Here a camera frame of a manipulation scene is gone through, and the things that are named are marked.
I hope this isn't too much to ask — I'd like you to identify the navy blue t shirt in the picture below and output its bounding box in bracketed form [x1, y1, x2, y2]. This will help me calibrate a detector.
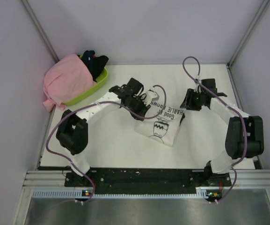
[81, 50, 95, 71]

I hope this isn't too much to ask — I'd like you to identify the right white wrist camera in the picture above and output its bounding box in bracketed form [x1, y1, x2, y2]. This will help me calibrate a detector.
[194, 75, 202, 93]

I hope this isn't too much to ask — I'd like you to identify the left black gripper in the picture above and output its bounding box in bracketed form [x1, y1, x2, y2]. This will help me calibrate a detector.
[125, 96, 151, 121]

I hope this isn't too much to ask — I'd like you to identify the aluminium frame rail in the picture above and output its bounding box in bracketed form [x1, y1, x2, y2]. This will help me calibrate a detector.
[23, 170, 270, 189]

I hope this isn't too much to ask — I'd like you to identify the grey slotted cable duct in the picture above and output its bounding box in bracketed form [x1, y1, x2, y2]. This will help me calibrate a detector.
[32, 189, 218, 199]

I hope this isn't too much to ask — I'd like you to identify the right aluminium corner post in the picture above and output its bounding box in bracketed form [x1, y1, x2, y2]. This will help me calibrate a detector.
[227, 0, 270, 68]

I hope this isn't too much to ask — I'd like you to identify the white and green t shirt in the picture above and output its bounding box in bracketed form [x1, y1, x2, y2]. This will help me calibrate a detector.
[134, 101, 185, 147]

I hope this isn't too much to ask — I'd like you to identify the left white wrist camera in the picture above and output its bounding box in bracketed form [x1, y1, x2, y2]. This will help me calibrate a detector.
[144, 87, 160, 105]

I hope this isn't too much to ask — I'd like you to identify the left aluminium corner post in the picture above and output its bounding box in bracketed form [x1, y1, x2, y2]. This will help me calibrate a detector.
[20, 0, 59, 63]

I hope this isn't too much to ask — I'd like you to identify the pink t shirt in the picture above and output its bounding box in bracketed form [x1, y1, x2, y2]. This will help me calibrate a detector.
[43, 54, 95, 112]

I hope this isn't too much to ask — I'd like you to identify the black t shirt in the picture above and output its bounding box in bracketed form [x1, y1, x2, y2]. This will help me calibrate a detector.
[91, 55, 109, 82]

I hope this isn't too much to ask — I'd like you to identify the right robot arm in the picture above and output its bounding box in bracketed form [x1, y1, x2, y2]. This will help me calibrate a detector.
[180, 78, 264, 186]

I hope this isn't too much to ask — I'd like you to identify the aluminium corner post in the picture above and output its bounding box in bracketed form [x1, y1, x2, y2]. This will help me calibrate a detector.
[227, 0, 270, 68]
[20, 0, 59, 63]

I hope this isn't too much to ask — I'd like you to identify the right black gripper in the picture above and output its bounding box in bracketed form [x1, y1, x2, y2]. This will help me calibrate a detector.
[180, 89, 205, 112]

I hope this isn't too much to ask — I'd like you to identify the lime green plastic basket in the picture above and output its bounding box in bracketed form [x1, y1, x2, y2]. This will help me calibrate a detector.
[63, 54, 109, 106]

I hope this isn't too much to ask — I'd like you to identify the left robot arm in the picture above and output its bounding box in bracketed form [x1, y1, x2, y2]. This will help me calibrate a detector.
[56, 78, 159, 186]

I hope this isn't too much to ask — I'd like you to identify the right aluminium table edge rail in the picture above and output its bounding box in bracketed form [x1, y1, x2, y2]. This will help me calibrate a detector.
[226, 64, 263, 170]

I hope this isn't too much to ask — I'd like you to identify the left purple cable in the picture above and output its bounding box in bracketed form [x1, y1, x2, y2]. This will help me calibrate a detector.
[45, 84, 168, 204]

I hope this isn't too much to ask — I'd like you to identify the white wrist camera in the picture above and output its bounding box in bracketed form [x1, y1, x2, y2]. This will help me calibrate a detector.
[194, 75, 202, 93]
[144, 87, 160, 105]

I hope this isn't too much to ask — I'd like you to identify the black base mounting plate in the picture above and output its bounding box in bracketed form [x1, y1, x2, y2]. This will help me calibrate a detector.
[65, 167, 231, 195]

